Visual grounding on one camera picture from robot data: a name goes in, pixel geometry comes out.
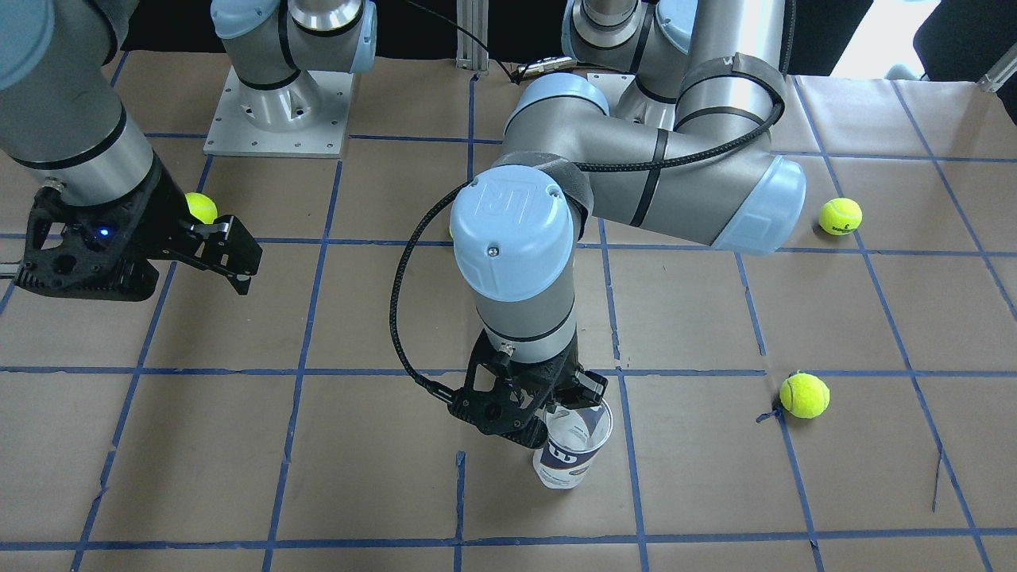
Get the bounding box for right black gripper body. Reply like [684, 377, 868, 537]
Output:
[119, 155, 203, 279]

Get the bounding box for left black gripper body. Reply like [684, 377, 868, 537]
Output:
[477, 334, 585, 402]

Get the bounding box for clear tennis ball can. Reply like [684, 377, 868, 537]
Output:
[532, 401, 614, 489]

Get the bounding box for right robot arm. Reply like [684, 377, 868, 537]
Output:
[1, 1, 377, 301]

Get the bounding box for tennis ball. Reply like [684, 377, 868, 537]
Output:
[778, 371, 829, 419]
[185, 192, 218, 225]
[818, 198, 864, 236]

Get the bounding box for tennis ball bottom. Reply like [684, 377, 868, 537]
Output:
[818, 198, 864, 236]

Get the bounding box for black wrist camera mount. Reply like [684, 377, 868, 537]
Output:
[447, 342, 551, 450]

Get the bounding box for right arm camera mount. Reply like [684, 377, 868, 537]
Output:
[14, 186, 159, 303]

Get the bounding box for metal base plate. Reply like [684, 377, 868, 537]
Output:
[203, 69, 357, 159]

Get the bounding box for black braided cable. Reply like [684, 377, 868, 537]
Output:
[388, 75, 787, 398]

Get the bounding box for aluminium extrusion post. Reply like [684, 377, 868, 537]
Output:
[455, 0, 489, 75]

